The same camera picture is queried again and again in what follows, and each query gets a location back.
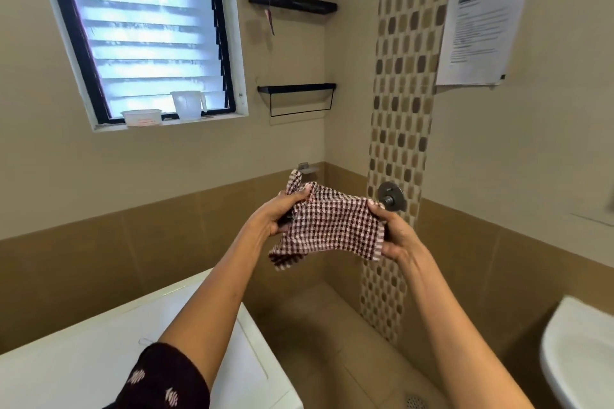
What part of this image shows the clear plastic measuring jug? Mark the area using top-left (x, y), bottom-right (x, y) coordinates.
top-left (171, 90), bottom-right (208, 121)

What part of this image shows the white ceramic sink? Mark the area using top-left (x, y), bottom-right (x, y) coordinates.
top-left (540, 296), bottom-right (614, 409)

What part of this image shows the white washing machine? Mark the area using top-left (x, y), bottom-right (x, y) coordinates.
top-left (0, 268), bottom-right (304, 409)

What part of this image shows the white plastic tub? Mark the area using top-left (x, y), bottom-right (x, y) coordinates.
top-left (121, 109), bottom-right (163, 127)

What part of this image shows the person's left hand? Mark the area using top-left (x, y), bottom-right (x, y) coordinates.
top-left (253, 184), bottom-right (312, 237)

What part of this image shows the person's right hand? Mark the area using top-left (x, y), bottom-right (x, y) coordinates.
top-left (367, 200), bottom-right (423, 266)

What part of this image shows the black framed louvre window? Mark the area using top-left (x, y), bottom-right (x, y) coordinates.
top-left (35, 0), bottom-right (250, 132)

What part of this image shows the dark dotted sleeve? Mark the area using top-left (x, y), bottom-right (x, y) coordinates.
top-left (102, 342), bottom-right (212, 409)

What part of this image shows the person's right forearm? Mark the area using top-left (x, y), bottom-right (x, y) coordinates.
top-left (399, 243), bottom-right (534, 409)

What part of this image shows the red white checkered cloth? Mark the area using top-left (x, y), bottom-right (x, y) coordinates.
top-left (268, 169), bottom-right (388, 272)

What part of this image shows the person's left forearm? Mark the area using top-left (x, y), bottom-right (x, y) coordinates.
top-left (158, 212), bottom-right (275, 392)

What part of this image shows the white paper notice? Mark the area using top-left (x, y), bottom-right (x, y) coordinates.
top-left (435, 0), bottom-right (532, 87)

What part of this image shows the round metal shower valve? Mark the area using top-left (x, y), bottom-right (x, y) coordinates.
top-left (377, 181), bottom-right (407, 212)

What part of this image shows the black wall shelf with rail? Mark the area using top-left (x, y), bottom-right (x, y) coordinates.
top-left (257, 83), bottom-right (337, 117)

